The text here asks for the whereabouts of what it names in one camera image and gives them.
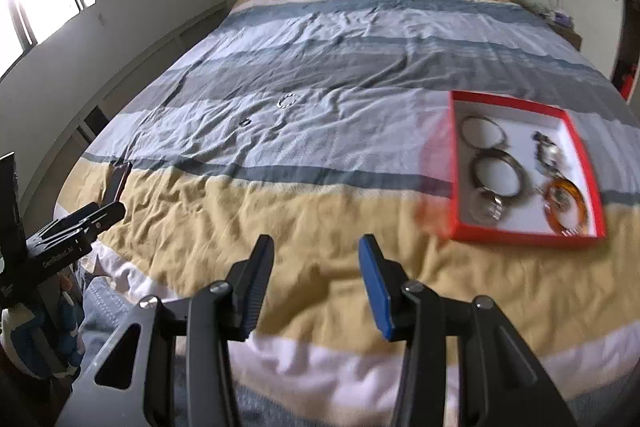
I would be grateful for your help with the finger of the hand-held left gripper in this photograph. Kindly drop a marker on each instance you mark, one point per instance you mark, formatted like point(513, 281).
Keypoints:
point(65, 222)
point(107, 214)

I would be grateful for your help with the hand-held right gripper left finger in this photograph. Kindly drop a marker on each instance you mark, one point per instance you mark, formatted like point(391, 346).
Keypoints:
point(257, 287)

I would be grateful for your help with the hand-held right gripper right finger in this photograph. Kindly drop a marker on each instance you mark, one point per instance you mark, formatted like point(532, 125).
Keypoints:
point(375, 287)

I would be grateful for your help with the red cardboard box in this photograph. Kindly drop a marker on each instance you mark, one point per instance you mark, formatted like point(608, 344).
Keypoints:
point(520, 217)

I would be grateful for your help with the thin silver bangle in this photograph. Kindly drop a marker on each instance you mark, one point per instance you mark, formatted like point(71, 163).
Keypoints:
point(482, 122)

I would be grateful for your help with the amber resin bangle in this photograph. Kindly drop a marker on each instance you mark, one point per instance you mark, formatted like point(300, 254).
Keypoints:
point(580, 207)

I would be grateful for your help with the person's left hand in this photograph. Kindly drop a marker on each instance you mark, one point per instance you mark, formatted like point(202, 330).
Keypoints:
point(30, 337)

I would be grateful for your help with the black smartphone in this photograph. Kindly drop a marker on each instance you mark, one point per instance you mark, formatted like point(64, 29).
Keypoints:
point(117, 182)

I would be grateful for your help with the striped bed cover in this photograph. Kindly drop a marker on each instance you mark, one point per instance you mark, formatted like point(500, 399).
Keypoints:
point(325, 157)

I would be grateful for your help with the dark wooden bangle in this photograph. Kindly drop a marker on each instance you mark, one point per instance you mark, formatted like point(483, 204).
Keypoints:
point(520, 172)

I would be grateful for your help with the wooden nightstand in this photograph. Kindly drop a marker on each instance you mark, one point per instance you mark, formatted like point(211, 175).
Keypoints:
point(570, 37)

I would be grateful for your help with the red item in wardrobe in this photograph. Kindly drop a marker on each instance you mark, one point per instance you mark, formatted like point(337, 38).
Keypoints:
point(629, 82)

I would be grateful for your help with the tissue box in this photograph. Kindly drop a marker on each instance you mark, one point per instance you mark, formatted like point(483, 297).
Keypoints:
point(564, 19)

